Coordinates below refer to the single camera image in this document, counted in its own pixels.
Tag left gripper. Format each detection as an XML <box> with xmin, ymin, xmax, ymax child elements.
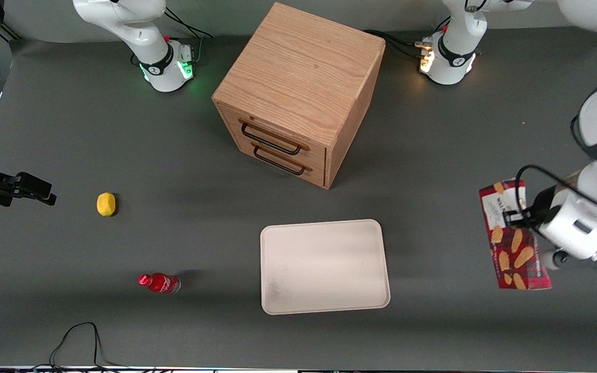
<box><xmin>503</xmin><ymin>188</ymin><xmax>597</xmax><ymax>261</ymax></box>

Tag red cookie box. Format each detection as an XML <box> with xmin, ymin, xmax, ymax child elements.
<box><xmin>479</xmin><ymin>179</ymin><xmax>552</xmax><ymax>291</ymax></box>

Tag cream rectangular tray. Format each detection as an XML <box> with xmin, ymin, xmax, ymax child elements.
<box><xmin>260</xmin><ymin>219</ymin><xmax>391</xmax><ymax>315</ymax></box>

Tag yellow lemon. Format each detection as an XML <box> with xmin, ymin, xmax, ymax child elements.
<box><xmin>96</xmin><ymin>192</ymin><xmax>117</xmax><ymax>217</ymax></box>

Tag red plastic bottle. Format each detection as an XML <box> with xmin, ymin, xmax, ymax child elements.
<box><xmin>138</xmin><ymin>272</ymin><xmax>181</xmax><ymax>295</ymax></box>

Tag wooden two-drawer cabinet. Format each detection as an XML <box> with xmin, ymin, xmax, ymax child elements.
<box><xmin>211</xmin><ymin>2</ymin><xmax>386</xmax><ymax>190</ymax></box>

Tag black looped table cable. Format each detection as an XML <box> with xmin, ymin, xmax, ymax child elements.
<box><xmin>33</xmin><ymin>322</ymin><xmax>141</xmax><ymax>371</ymax></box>

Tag black left base cables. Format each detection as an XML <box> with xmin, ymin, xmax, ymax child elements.
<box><xmin>363</xmin><ymin>18</ymin><xmax>452</xmax><ymax>60</ymax></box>

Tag black base cables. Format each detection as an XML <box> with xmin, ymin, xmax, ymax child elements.
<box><xmin>363</xmin><ymin>18</ymin><xmax>452</xmax><ymax>60</ymax></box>
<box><xmin>164</xmin><ymin>7</ymin><xmax>214</xmax><ymax>66</ymax></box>

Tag black right base cables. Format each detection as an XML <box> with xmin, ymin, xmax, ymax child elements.
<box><xmin>164</xmin><ymin>7</ymin><xmax>214</xmax><ymax>66</ymax></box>

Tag black metal drawer handle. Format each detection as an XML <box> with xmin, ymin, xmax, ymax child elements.
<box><xmin>252</xmin><ymin>145</ymin><xmax>308</xmax><ymax>176</ymax></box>
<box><xmin>239</xmin><ymin>121</ymin><xmax>303</xmax><ymax>156</ymax></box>

